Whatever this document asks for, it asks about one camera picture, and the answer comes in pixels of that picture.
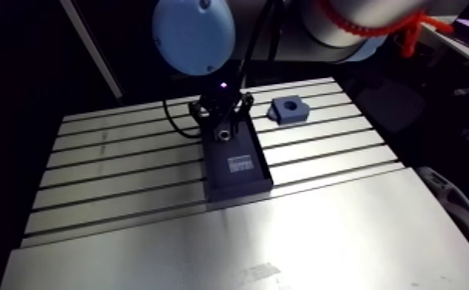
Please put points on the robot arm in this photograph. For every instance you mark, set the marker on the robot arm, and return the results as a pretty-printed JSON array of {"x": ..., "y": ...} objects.
[{"x": 194, "y": 36}]

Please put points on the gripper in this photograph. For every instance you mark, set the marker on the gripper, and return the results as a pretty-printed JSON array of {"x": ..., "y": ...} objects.
[{"x": 220, "y": 99}]

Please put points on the pale holed strip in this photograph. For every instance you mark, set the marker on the pale holed strip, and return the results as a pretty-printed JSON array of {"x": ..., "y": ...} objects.
[{"x": 461, "y": 210}]

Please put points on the pale desk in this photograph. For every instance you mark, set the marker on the pale desk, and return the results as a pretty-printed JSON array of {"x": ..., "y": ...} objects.
[{"x": 465, "y": 44}]

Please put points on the steel bearing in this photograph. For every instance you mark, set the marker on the steel bearing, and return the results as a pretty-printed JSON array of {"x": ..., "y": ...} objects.
[{"x": 222, "y": 135}]

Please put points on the dark blue-grey housing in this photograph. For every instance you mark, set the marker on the dark blue-grey housing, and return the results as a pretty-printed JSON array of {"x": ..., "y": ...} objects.
[{"x": 289, "y": 109}]

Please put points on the grey slanted post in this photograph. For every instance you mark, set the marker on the grey slanted post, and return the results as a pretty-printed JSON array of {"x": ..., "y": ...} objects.
[{"x": 92, "y": 48}]

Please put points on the dark blue-grey tray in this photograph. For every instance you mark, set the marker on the dark blue-grey tray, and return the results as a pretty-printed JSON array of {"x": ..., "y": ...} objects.
[{"x": 238, "y": 170}]

